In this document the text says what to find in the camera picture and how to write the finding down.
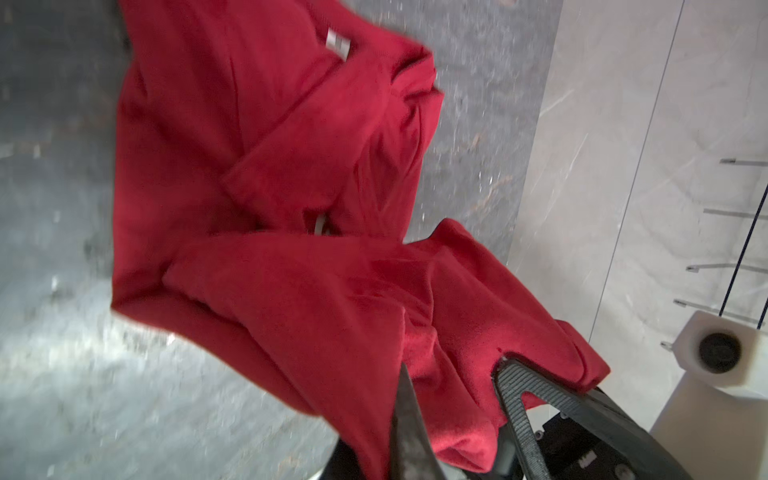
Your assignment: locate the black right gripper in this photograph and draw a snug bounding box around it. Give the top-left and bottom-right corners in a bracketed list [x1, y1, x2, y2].
[491, 359, 691, 480]

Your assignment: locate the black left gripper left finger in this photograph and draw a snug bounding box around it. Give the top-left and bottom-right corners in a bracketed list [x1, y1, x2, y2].
[320, 439, 366, 480]

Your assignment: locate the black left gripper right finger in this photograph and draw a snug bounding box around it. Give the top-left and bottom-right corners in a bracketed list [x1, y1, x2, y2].
[390, 364, 447, 480]

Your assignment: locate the dark red printed t-shirt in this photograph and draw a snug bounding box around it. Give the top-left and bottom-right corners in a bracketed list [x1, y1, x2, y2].
[112, 1, 609, 479]

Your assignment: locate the black wire wall hook rack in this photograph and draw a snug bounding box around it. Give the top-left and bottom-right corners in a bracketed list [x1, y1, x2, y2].
[646, 155, 767, 351]

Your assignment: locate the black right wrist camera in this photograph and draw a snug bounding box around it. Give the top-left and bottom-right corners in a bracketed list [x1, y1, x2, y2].
[651, 311, 767, 479]

